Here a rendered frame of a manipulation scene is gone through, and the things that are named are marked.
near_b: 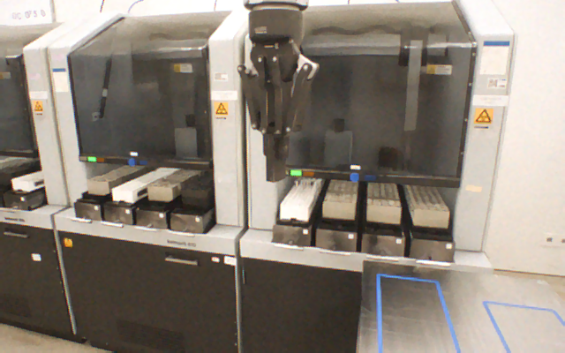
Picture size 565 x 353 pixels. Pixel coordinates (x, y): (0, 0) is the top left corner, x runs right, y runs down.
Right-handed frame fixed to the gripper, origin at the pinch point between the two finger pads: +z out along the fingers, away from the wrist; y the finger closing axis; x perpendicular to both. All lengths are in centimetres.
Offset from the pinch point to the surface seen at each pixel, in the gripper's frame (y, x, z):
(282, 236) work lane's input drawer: -35, 49, 42
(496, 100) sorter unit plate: 21, 82, -6
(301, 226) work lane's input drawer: -29, 52, 38
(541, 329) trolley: 39, 36, 36
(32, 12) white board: -294, 71, -64
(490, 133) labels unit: 21, 82, 4
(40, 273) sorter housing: -142, 5, 76
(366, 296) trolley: 5.9, 26.4, 36.4
